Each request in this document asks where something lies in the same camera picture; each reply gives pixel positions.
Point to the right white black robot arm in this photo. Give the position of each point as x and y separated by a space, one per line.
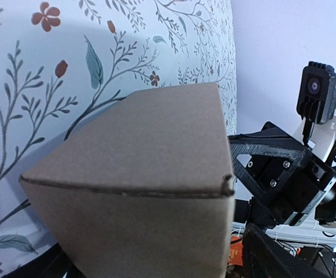
325 213

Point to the brown cardboard box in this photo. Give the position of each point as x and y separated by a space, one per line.
144 189

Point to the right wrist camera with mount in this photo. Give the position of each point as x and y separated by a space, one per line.
316 106

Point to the floral patterned table mat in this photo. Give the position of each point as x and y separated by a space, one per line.
63 62

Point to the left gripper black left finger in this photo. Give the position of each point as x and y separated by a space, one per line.
52 263

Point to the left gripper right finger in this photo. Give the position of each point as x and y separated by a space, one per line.
262 256

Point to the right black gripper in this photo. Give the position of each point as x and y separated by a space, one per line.
275 177

